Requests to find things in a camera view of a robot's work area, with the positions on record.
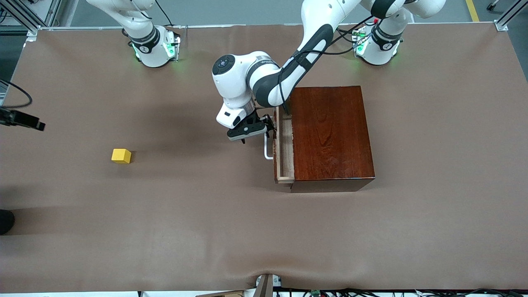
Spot wooden drawer with white handle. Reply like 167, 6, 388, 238
264, 106, 296, 184

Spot yellow block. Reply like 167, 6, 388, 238
111, 148, 132, 164

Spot dark wooden drawer cabinet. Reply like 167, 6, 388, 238
289, 86, 376, 193

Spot black round object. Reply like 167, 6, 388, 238
0, 209, 15, 236

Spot brown table cover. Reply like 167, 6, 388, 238
0, 23, 528, 294

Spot aluminium frame profile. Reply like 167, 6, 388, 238
493, 0, 528, 32
0, 0, 62, 35

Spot black left base cables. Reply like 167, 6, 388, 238
336, 26, 360, 44

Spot black right base cable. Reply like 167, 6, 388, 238
155, 0, 174, 28

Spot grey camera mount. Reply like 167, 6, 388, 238
252, 273, 283, 297

